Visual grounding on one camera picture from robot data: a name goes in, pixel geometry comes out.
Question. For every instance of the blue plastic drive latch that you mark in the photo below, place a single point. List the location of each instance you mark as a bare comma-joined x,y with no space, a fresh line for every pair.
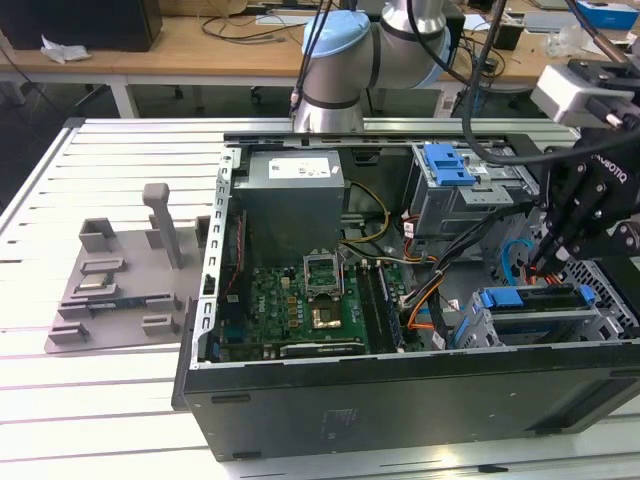
447,167

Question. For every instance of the green motherboard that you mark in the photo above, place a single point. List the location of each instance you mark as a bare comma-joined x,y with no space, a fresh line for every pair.
270,300

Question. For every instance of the dark RAM stick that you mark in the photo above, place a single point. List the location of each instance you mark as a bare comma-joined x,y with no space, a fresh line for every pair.
120,302

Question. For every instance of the grey metal disk bay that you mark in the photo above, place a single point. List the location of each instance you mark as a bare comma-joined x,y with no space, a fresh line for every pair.
467,325

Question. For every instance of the grey flat box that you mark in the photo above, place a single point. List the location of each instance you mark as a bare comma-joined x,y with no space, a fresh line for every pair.
547,21

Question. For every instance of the wooden desk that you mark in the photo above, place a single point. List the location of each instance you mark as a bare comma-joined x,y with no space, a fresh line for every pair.
165,55

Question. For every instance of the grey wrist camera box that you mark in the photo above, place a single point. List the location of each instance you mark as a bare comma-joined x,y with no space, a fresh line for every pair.
565,95

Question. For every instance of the grey power supply unit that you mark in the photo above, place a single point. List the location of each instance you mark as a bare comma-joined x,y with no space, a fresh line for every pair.
290,215

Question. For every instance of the blue cardboard box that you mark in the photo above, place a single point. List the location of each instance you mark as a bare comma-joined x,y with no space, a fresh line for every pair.
612,17

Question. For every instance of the grey metal drive cage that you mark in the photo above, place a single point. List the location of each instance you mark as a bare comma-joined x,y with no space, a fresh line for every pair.
440,210

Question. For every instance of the clear plastic bag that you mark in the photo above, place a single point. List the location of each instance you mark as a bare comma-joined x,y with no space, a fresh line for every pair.
562,42

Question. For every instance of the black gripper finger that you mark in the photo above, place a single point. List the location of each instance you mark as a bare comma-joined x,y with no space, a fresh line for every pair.
562,215
590,220

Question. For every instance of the black open PC case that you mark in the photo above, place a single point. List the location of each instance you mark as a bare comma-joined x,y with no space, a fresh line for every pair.
400,415

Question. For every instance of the black graphics card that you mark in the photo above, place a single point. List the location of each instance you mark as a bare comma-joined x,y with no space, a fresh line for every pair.
325,348

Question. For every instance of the large black box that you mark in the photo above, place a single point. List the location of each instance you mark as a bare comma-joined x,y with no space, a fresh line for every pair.
75,25

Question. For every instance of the CPU socket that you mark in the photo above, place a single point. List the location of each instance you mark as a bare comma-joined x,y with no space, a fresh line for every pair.
322,275

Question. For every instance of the crumpled white paper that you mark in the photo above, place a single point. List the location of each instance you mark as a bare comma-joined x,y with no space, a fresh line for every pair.
62,50

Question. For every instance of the small black container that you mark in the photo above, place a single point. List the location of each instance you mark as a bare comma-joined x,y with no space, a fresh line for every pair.
509,36

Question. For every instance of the grey parts rack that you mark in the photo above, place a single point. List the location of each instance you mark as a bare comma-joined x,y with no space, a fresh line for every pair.
130,260

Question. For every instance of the silver CPU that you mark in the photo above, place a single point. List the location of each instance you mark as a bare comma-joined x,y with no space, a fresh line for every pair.
95,282

